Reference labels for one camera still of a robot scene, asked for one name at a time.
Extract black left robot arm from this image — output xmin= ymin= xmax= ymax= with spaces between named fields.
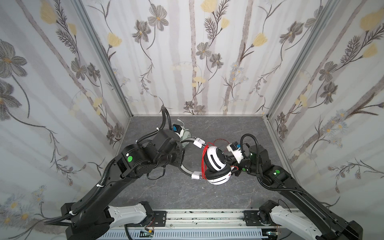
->
xmin=44 ymin=107 xmax=185 ymax=240

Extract white black headphones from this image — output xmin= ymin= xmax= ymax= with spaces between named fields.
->
xmin=181 ymin=138 xmax=232 ymax=186

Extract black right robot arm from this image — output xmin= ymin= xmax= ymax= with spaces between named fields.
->
xmin=240 ymin=134 xmax=363 ymax=240

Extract mint green headphones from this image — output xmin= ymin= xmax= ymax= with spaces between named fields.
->
xmin=181 ymin=128 xmax=191 ymax=148

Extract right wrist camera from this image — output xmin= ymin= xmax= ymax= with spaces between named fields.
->
xmin=227 ymin=142 xmax=245 ymax=164

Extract white slotted cable duct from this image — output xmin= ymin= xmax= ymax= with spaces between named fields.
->
xmin=99 ymin=229 xmax=268 ymax=240

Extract red headphone cable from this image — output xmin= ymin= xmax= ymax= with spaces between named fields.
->
xmin=200 ymin=138 xmax=241 ymax=180

